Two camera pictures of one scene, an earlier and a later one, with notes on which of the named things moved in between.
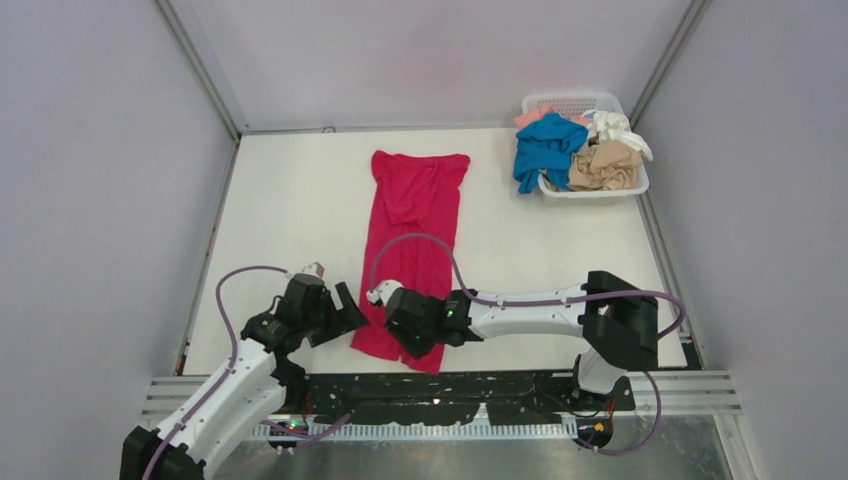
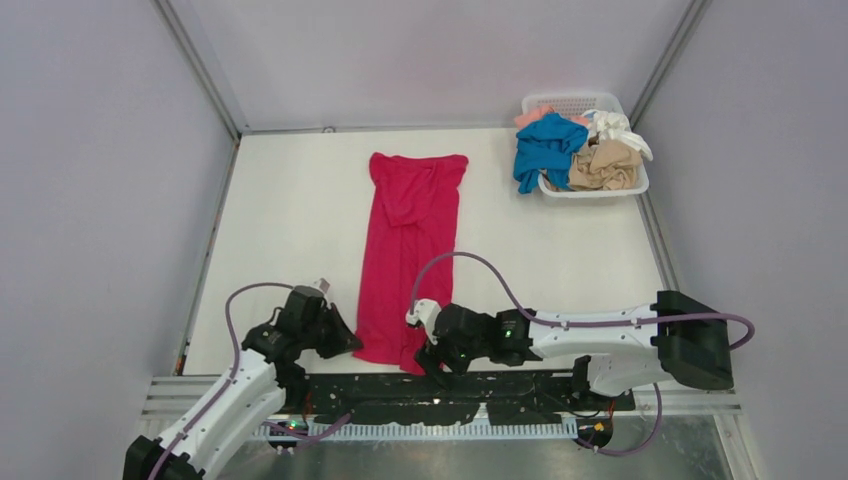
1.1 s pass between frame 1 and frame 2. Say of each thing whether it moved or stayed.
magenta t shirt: stayed
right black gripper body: moved
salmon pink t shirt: stayed
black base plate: stayed
